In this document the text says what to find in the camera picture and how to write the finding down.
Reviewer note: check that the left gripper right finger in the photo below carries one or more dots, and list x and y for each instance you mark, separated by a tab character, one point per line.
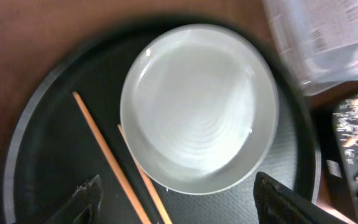
277	204

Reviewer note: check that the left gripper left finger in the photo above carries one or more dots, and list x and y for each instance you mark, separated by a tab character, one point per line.
83	207

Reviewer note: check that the round black tray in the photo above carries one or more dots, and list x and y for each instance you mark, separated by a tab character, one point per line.
53	151

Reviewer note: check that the left wooden chopstick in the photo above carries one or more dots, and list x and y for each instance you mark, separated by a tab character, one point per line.
98	136

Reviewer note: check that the wooden chopstick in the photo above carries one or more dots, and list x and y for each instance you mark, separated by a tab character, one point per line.
98	136
151	189

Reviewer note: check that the right wooden chopstick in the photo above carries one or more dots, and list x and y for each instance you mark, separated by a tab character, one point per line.
151	189

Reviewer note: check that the grey round plate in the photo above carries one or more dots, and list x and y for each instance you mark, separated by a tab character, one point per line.
199	109

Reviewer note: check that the clear plastic bin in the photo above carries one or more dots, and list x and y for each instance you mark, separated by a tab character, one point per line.
317	39

